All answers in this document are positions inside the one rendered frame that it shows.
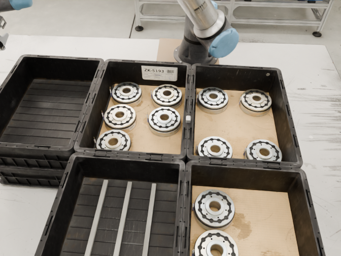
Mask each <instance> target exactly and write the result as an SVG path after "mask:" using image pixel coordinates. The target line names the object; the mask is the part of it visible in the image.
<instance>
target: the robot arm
mask: <svg viewBox="0 0 341 256"><path fill-rule="evenodd" d="M177 1H178V3H179V4H180V6H181V7H182V8H183V10H184V11H185V13H186V16H185V28H184V38H183V40H182V42H181V44H180V46H179V50H178V56H179V58H180V59H181V60H182V61H184V62H186V63H189V64H191V65H193V64H195V63H205V64H207V63H209V62H211V61H212V60H213V57H214V58H223V57H226V56H227V55H229V54H230V53H231V52H232V51H233V50H234V49H235V48H236V46H237V44H238V41H239V34H238V32H237V31H236V29H235V28H233V27H232V26H231V25H230V24H229V22H228V20H227V18H226V17H225V15H224V13H223V12H222V11H221V10H218V8H217V6H218V5H217V3H216V2H214V1H211V0H177ZM32 5H33V1H32V0H0V13H1V12H7V11H14V10H17V11H18V10H21V9H24V8H29V7H31V6H32ZM2 21H4V24H3V26H2V25H1V23H2ZM6 24H7V23H6V21H5V20H4V18H3V16H1V15H0V28H2V29H4V28H5V26H6ZM8 37H9V34H8V33H5V34H3V35H2V36H1V35H0V51H4V50H5V49H6V47H5V45H6V42H7V39H8Z"/></svg>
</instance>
